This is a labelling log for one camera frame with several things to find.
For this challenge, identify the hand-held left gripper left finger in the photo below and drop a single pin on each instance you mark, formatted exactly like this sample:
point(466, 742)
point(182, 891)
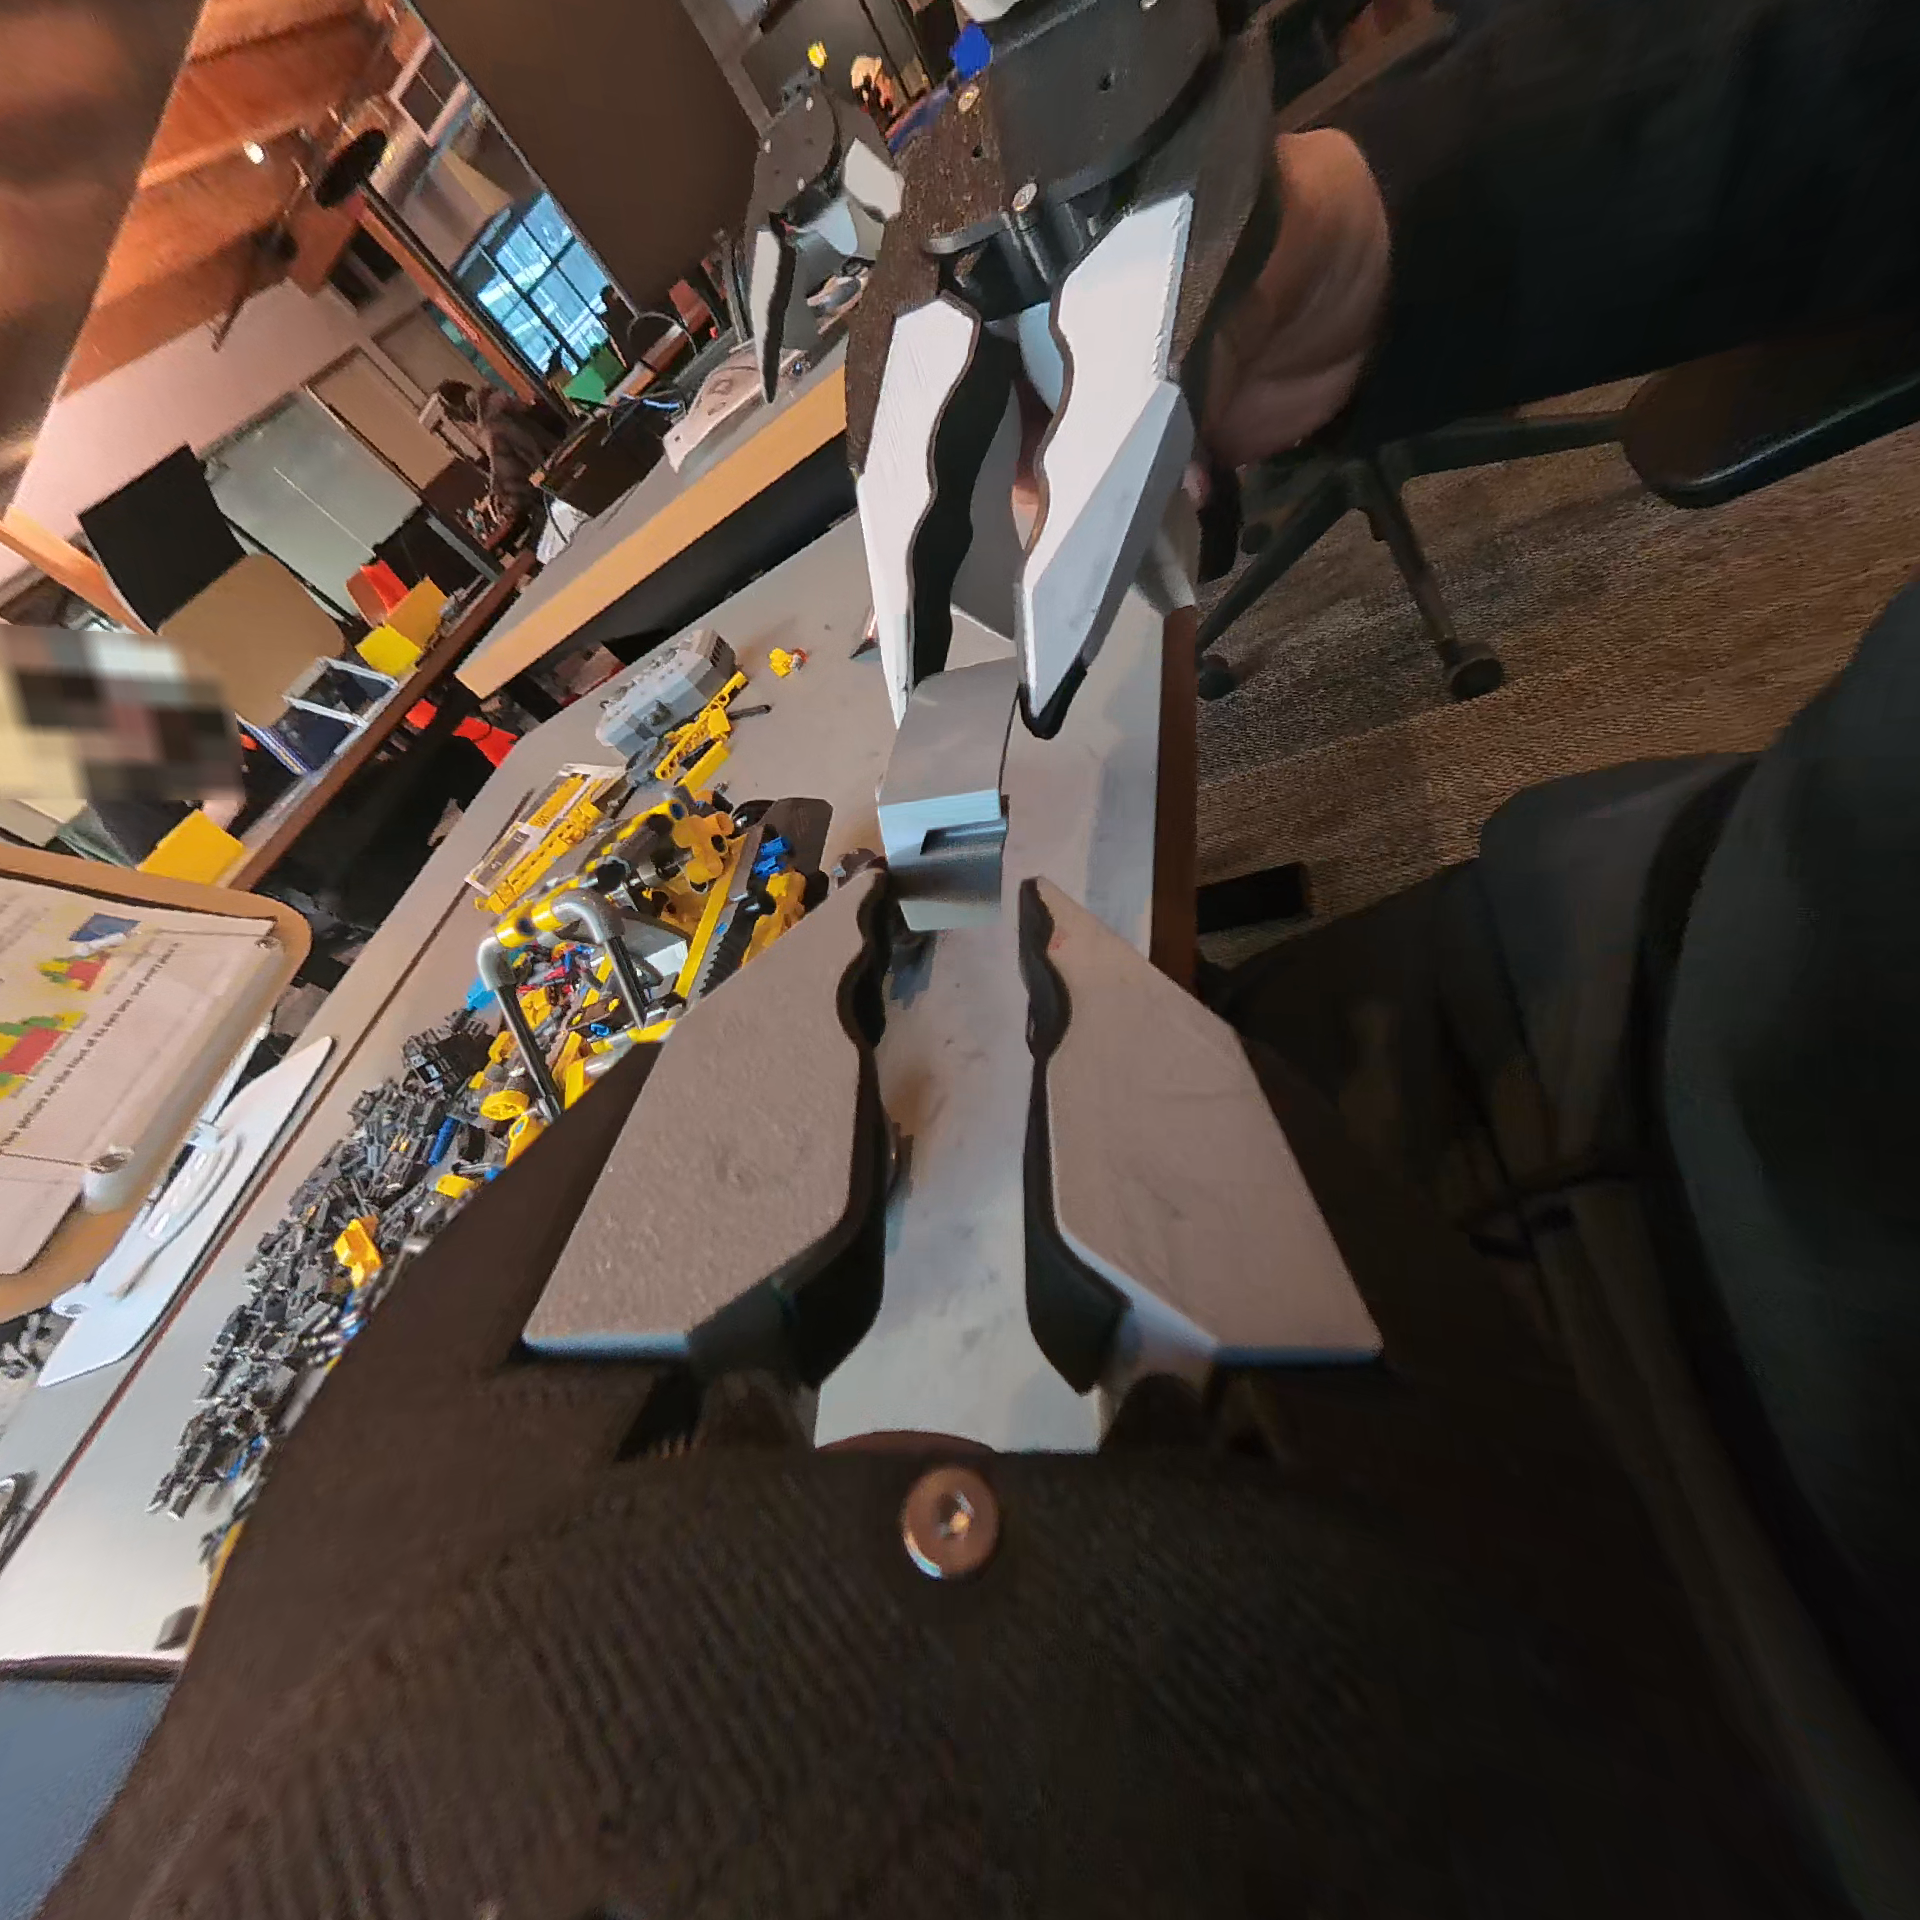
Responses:
point(722, 1171)

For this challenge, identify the sticker sheet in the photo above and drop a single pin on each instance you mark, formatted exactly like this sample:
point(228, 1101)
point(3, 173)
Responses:
point(556, 825)

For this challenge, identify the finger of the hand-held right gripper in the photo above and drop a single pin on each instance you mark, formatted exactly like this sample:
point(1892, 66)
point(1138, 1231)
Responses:
point(1109, 451)
point(908, 480)

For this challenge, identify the yellow bin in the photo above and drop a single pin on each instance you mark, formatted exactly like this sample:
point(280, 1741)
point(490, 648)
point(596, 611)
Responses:
point(395, 645)

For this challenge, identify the wooden-edged workbench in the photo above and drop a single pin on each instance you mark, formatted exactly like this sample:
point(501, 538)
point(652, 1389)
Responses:
point(676, 525)

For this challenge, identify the grey desk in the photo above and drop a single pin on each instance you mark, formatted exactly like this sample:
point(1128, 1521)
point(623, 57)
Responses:
point(1080, 810)

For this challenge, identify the white stand base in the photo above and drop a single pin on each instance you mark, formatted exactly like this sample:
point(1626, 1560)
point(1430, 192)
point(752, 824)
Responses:
point(255, 1109)

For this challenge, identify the large grey hub block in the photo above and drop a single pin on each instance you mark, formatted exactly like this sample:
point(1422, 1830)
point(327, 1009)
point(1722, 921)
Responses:
point(661, 698)

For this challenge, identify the black panel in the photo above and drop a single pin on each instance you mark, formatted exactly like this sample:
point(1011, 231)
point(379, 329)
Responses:
point(165, 539)

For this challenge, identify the grey curved panel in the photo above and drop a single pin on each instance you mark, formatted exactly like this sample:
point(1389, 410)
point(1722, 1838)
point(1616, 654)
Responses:
point(938, 795)

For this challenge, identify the pile of black track links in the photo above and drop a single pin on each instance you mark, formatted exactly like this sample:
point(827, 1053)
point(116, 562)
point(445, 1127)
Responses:
point(300, 1305)

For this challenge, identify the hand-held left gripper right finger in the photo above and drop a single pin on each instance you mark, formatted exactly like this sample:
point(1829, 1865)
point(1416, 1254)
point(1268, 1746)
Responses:
point(1202, 1184)

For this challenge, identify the instruction sheet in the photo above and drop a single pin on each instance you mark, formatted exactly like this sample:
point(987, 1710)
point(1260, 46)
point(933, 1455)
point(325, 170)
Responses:
point(120, 1079)

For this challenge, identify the person's right hand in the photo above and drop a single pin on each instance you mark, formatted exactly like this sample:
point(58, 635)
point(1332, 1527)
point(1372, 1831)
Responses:
point(1319, 301)

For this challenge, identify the person's right forearm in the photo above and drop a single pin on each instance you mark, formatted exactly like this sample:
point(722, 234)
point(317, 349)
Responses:
point(1622, 195)

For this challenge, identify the black white robot gripper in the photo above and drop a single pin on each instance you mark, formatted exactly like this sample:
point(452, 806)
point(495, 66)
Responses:
point(810, 149)

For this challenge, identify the black office chair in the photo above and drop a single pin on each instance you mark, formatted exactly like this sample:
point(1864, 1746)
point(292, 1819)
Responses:
point(1770, 435)

